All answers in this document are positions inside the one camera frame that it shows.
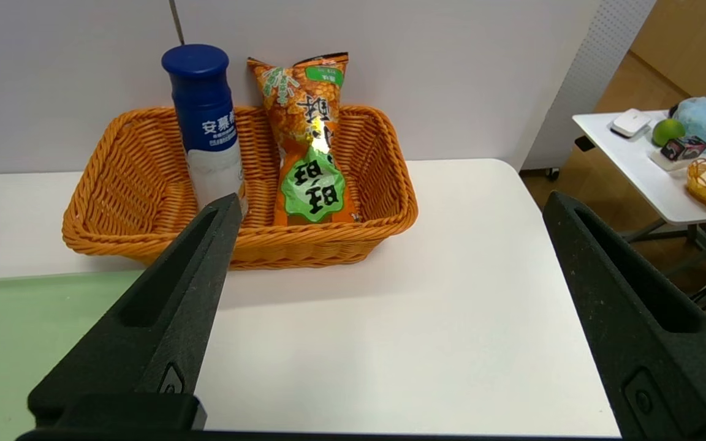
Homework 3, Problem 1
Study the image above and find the green round fruit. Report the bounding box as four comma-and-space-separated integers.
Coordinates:
652, 118, 686, 148

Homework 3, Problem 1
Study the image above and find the small dark printed box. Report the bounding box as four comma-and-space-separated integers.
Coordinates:
661, 135, 706, 162

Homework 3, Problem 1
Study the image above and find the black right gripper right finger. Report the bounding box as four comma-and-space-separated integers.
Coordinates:
542, 190, 706, 439

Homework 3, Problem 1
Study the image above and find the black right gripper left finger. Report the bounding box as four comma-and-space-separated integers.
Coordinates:
27, 193, 243, 429

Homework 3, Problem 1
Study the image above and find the small white flat tray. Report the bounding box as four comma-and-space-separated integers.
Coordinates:
648, 147, 706, 172

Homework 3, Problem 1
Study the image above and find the orange wicker basket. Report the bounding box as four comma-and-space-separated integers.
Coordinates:
62, 105, 419, 271

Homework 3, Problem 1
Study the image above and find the light wooden cabinet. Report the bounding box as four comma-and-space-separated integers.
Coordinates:
629, 0, 706, 102

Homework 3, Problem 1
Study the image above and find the light green plastic tray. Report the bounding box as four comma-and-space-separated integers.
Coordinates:
0, 269, 145, 441

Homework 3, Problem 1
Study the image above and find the blue capped white bottle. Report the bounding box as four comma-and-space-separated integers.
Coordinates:
161, 43, 248, 218

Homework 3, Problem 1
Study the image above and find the white side table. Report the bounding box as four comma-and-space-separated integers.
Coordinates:
572, 109, 706, 307

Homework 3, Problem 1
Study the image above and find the small white flat box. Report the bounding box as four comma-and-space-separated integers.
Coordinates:
610, 108, 652, 138

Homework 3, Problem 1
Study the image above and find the orange green snack bag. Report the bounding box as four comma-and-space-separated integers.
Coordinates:
247, 53, 363, 226

